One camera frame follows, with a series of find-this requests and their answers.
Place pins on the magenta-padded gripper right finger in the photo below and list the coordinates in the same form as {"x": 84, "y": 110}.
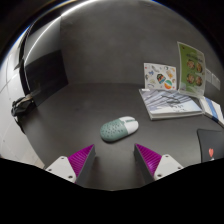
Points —
{"x": 150, "y": 160}

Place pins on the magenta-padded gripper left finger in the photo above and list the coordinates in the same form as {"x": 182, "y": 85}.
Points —
{"x": 80, "y": 160}

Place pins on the green and white computer mouse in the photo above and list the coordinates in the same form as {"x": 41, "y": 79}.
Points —
{"x": 116, "y": 130}

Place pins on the black mouse pad with heart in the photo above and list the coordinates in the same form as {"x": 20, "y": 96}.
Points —
{"x": 210, "y": 141}

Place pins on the grey patterned book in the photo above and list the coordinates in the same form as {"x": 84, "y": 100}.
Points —
{"x": 170, "y": 104}

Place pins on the white sticker sheet card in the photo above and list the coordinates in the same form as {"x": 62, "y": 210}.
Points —
{"x": 160, "y": 76}

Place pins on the black flat panel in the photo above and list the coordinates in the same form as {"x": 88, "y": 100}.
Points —
{"x": 46, "y": 78}

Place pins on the white wall plates group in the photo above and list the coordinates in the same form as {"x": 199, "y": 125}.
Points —
{"x": 213, "y": 79}

